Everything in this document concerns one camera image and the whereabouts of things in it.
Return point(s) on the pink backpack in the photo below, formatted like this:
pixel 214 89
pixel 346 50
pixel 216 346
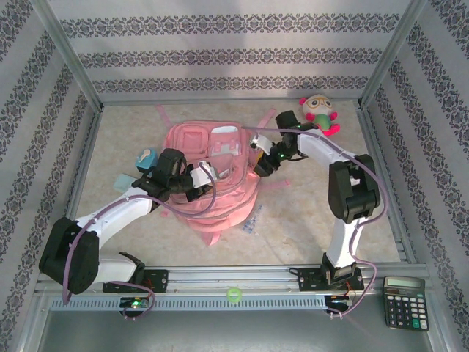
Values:
pixel 220 205

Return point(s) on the aluminium frame post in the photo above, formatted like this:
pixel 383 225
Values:
pixel 66 51
pixel 395 47

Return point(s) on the white pink plush toy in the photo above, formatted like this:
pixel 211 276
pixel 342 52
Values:
pixel 322 121

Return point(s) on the aluminium frame cross rail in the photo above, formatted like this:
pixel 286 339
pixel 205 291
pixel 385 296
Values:
pixel 183 101

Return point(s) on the black desk calculator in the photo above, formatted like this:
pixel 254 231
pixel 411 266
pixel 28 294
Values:
pixel 405 308

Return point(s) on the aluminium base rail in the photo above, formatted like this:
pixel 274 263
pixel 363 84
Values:
pixel 227 275

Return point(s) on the small controller board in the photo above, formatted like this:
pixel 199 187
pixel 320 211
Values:
pixel 340 301
pixel 135 303

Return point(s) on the aluminium frame side rail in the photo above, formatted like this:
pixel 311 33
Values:
pixel 375 139
pixel 86 154

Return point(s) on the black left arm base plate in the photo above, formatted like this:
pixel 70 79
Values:
pixel 157 280

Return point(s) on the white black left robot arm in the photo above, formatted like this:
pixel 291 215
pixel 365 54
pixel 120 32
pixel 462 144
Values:
pixel 117 212

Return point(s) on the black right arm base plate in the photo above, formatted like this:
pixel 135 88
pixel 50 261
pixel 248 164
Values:
pixel 308 280

